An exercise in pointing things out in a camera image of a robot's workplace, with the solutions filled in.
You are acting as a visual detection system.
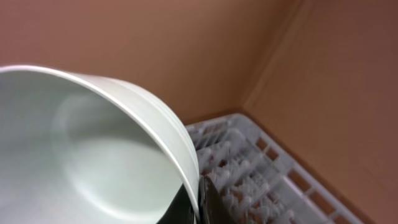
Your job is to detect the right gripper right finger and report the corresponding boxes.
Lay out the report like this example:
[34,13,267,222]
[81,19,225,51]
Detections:
[199,176,236,224]

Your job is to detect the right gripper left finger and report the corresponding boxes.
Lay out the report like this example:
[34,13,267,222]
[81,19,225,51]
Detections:
[157,185,195,224]

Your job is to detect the green bowl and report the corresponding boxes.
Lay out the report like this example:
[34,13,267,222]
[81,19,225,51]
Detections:
[1,65,200,223]

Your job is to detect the grey dishwasher rack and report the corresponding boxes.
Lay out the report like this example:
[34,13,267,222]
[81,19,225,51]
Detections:
[187,113,361,224]

